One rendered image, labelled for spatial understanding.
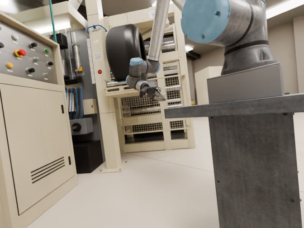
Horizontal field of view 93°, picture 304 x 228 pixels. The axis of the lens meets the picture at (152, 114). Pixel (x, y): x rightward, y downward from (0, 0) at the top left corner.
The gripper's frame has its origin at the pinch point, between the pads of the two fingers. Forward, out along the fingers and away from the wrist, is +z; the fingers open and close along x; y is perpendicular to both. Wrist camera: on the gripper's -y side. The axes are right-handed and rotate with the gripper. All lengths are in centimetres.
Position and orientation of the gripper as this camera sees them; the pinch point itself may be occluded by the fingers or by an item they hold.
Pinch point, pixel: (163, 99)
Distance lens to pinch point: 94.7
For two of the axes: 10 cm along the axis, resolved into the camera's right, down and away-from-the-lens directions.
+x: -2.0, 8.6, 4.7
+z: 7.3, 4.6, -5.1
